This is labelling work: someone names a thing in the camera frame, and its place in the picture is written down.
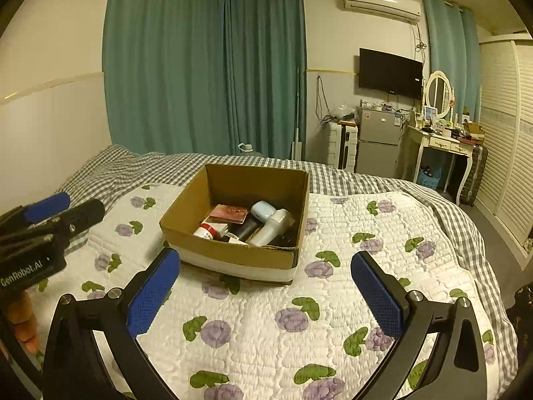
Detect pink patterned case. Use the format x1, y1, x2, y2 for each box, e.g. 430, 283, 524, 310
208, 204, 250, 225

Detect silver small fridge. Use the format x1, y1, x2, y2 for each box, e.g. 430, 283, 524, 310
356, 106, 405, 178

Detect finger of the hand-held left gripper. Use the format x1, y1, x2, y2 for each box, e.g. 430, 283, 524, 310
0, 199, 106, 260
0, 192, 71, 239

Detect dark checked suitcase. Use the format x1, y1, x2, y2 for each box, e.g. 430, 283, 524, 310
460, 144, 489, 206

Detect cardboard box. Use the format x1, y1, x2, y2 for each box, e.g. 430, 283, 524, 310
159, 163, 310, 286

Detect white cylindrical handheld device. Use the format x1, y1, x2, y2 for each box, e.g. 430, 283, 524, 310
250, 208, 294, 247

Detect light blue earbuds case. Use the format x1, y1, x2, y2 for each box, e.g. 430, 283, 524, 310
251, 201, 279, 222

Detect black wall television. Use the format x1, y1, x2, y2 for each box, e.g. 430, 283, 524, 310
358, 48, 424, 100

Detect blue plastic basket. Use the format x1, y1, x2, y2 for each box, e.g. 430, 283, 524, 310
417, 167, 442, 188

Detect white oval vanity mirror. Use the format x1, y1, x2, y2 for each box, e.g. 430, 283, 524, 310
424, 71, 454, 120

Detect black remote control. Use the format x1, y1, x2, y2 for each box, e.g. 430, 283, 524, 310
227, 217, 261, 244

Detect white flat mop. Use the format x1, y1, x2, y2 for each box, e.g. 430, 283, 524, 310
290, 67, 305, 161

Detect white ribbed suitcase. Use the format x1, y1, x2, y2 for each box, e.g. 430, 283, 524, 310
327, 119, 359, 171

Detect hanging black cables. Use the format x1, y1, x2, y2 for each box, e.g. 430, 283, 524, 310
315, 75, 334, 126

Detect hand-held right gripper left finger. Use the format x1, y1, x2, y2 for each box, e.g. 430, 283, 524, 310
42, 248, 182, 400

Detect white dressing table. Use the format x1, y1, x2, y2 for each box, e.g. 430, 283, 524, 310
406, 124, 478, 206

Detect person's dark patterned clothing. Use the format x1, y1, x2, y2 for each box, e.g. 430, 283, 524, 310
506, 283, 533, 386

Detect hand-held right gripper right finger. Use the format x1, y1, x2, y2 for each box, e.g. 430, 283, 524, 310
350, 251, 490, 400

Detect person's left hand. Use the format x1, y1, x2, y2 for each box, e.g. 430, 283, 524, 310
6, 291, 41, 353

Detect white air conditioner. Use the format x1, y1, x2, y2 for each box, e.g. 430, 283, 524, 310
342, 0, 422, 25

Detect white floral quilt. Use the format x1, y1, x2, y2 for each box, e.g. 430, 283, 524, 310
25, 183, 519, 400

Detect narrow teal curtain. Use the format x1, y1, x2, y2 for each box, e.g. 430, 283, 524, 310
422, 0, 482, 122

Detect small red white bottle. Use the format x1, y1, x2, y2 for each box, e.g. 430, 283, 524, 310
193, 222, 229, 241

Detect white louvred wardrobe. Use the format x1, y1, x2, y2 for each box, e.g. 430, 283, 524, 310
475, 31, 533, 272

